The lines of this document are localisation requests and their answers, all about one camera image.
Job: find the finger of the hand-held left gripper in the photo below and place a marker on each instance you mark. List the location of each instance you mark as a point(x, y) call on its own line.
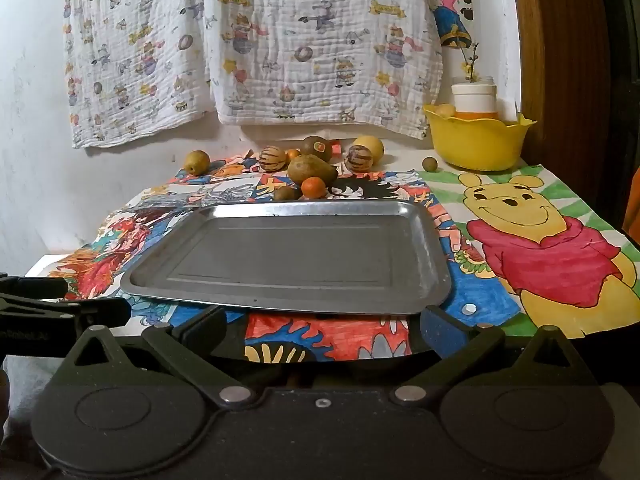
point(107, 314)
point(35, 288)

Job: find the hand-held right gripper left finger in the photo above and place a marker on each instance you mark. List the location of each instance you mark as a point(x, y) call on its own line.
point(205, 329)

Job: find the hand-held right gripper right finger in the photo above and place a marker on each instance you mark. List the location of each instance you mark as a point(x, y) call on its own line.
point(437, 331)

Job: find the metal tray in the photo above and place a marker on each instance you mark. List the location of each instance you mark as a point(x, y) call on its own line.
point(285, 260)

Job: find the small brown kiwi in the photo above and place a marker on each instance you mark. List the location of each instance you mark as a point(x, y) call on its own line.
point(287, 193)

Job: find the small green round fruit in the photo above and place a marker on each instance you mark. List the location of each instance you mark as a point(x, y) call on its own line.
point(429, 163)

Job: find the yellow pear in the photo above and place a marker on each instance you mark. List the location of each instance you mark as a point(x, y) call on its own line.
point(196, 161)

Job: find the small orange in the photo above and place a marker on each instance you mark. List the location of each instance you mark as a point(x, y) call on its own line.
point(293, 153)
point(314, 187)

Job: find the striped pepino melon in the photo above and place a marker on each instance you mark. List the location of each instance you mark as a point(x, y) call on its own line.
point(272, 158)
point(358, 158)

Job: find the brown pear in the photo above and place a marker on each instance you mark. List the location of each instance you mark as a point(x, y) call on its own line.
point(310, 170)

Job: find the yellow lemon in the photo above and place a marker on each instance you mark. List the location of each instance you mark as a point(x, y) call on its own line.
point(372, 145)

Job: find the brown kiwi with sticker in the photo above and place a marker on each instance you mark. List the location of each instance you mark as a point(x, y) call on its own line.
point(315, 145)

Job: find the person's grey clothing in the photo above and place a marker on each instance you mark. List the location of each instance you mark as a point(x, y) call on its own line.
point(25, 410)

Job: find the yellow bear drawing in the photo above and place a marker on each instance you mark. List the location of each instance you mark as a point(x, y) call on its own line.
point(540, 260)

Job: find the yellow scalloped plastic bowl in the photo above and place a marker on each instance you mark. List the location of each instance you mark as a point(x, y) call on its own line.
point(475, 145)

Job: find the tan round fruit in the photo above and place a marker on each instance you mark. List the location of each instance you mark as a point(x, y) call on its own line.
point(444, 110)

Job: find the orange object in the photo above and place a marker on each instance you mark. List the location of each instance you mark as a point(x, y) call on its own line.
point(634, 210)

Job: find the white and orange jar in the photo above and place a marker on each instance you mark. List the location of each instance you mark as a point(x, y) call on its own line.
point(474, 97)

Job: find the printed muslin blanket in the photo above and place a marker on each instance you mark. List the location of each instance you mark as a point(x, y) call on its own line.
point(320, 40)
point(130, 50)

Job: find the twig with yellow flowers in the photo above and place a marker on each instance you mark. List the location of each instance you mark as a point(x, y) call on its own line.
point(470, 62)

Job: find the wooden door frame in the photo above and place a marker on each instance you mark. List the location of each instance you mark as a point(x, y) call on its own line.
point(555, 60)

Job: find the colourful wall poster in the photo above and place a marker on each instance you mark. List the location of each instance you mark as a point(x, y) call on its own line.
point(447, 5)

